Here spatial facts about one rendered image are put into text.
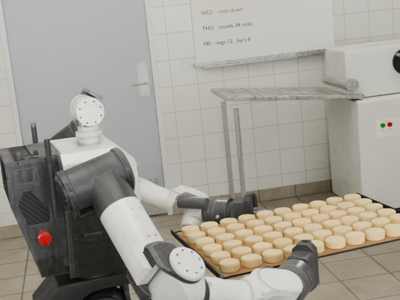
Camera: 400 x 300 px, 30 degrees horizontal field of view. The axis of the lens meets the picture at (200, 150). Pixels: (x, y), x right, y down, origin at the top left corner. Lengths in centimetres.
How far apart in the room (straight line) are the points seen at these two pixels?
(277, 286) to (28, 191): 59
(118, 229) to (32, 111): 423
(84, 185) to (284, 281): 46
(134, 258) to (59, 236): 32
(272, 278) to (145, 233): 29
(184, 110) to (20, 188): 409
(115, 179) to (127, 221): 10
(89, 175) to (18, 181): 21
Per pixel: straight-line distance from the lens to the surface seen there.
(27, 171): 171
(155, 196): 226
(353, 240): 193
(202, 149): 580
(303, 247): 178
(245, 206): 221
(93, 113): 175
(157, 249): 146
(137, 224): 149
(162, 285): 148
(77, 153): 170
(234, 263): 180
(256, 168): 593
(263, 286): 156
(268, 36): 581
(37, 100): 568
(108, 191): 154
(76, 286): 183
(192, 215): 227
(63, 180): 155
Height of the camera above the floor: 165
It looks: 12 degrees down
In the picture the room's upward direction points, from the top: 6 degrees counter-clockwise
